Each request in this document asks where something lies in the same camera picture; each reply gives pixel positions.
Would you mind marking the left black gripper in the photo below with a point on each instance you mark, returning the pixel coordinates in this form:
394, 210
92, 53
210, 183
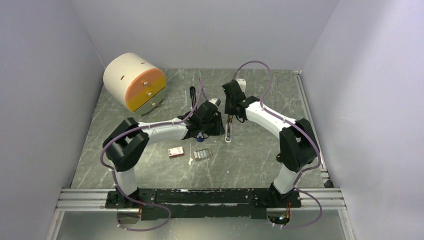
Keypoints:
219, 129

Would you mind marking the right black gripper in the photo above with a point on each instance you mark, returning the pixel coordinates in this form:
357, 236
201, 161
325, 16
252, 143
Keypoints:
227, 109

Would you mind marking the blue black stapler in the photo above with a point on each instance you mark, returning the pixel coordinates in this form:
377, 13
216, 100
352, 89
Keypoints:
192, 91

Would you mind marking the red staples box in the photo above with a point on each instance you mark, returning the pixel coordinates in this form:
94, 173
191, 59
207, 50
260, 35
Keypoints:
175, 152

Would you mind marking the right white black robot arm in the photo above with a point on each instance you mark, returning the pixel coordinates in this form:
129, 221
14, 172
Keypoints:
297, 142

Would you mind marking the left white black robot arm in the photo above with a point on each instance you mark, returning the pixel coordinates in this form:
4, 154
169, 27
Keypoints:
123, 148

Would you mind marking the round white orange drawer box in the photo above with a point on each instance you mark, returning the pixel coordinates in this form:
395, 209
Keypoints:
137, 84

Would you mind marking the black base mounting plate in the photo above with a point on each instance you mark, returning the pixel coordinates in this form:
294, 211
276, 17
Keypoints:
156, 211

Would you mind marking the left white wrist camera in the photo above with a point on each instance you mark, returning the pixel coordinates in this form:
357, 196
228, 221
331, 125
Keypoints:
215, 101

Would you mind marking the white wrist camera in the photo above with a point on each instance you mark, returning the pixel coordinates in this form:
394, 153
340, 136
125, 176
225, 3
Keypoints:
242, 84
215, 101

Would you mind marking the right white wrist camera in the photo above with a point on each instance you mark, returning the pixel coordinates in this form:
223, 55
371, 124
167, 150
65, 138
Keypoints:
242, 84

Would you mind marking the right side aluminium rail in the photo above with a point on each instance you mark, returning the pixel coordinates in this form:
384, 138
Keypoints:
327, 182

